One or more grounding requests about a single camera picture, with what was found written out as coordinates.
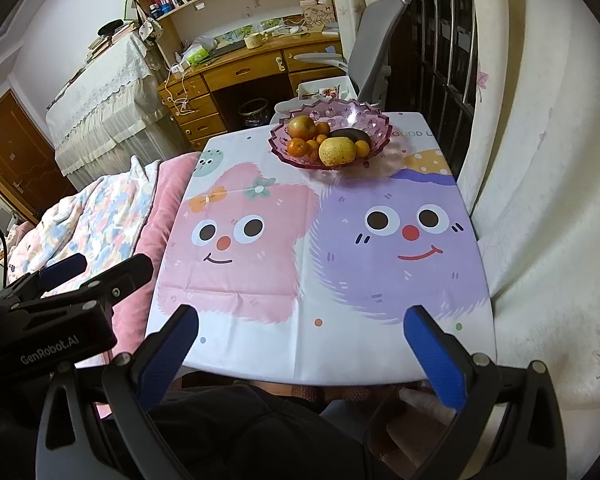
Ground white floral curtain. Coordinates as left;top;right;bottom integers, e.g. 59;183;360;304
452;0;600;461

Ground wooden desk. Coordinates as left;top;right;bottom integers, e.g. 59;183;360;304
156;25;352;150

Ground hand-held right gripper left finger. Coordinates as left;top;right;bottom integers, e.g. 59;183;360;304
35;304;201;480

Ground pink bed sheet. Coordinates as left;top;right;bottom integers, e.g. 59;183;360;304
94;151;202;423

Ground pink glass fruit bowl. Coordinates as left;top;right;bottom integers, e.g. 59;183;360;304
268;98;393;171

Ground green tissue box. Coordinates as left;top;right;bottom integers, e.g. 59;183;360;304
184;45;212;67

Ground white box with photos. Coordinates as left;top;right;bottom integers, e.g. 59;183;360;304
295;80;354;102

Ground dark avocado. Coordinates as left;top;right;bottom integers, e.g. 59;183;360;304
329;128;373;147

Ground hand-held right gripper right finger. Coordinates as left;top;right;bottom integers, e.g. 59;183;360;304
365;305;568;480

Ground cartoon printed tablecloth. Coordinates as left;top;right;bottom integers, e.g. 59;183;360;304
144;110;496;389

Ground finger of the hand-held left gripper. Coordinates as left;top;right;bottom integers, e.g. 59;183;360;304
5;254;88;306
40;254;153;313

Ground grey office chair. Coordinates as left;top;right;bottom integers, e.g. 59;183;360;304
274;0;416;122

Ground red yellow apple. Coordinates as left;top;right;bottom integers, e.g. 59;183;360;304
286;115;318;142

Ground white charger cables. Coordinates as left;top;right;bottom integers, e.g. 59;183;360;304
161;66;197;117

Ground yellow pear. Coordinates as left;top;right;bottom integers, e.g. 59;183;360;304
318;138;357;168

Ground dark waste bin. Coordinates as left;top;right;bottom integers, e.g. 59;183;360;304
237;98;272;129

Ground brown wooden door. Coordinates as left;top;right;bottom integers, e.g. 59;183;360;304
0;88;79;223

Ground metal window grille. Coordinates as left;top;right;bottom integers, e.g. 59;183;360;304
405;0;482;173

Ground piano under lace cover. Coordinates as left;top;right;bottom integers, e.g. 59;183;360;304
45;34;202;190

